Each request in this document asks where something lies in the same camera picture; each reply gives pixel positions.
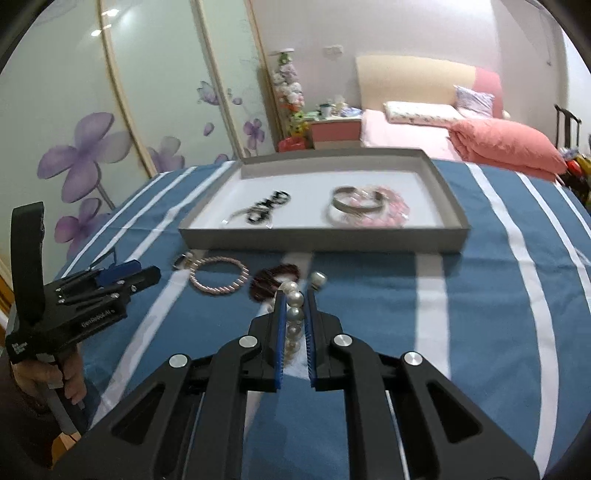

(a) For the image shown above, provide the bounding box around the pearl earring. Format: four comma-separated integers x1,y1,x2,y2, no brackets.
308,271,328,291

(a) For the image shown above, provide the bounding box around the pink bed sheet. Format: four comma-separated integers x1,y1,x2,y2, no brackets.
360,110,462,162

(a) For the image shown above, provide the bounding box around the purple patterned pillow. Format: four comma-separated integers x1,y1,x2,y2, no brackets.
455,85,495,118

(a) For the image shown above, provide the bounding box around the pink glossy bead bracelet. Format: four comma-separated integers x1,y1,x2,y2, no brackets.
329,185,411,228

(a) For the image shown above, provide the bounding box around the dark red bead bracelet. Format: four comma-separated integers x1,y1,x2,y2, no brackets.
249,263,303,303

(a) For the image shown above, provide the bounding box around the white mug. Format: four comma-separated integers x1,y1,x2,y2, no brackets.
318,103,332,118

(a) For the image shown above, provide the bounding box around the pink pearl bracelet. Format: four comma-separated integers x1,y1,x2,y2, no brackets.
188,256,250,296

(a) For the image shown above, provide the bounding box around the silver round bangle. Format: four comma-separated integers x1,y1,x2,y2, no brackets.
221,208,249,228

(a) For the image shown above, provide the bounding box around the pink nightstand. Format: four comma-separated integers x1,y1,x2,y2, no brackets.
310,117,362,150

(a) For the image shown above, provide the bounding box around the salmon pink duvet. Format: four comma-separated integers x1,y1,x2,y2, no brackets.
448,118,567,181

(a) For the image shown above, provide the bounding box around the black bead bracelet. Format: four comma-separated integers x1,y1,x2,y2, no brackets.
245,189,293,227

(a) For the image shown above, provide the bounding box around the grey cardboard tray box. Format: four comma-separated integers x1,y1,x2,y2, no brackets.
178,148,470,254

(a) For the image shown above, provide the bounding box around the large white pearl bracelet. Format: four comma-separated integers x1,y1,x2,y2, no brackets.
271,280,307,370

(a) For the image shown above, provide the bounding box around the dark wooden chair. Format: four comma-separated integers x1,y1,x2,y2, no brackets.
554,104,582,150

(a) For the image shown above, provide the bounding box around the white floral pillow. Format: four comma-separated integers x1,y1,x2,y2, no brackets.
384,101,464,127

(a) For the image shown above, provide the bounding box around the cream pink headboard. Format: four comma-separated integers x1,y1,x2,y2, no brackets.
356,54,504,118

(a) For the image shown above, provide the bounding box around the blue white striped bedsheet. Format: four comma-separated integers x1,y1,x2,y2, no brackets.
67,161,590,479

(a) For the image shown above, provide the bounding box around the floral sliding wardrobe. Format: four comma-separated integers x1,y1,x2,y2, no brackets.
1,1,274,275

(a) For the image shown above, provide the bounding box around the grey cuff bangle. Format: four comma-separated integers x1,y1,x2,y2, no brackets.
331,186,386,215

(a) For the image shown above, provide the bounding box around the left hand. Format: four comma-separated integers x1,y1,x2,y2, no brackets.
11,351,87,405

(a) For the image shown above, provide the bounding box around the plush toy tower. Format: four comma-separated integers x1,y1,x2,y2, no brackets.
270,48,310,153

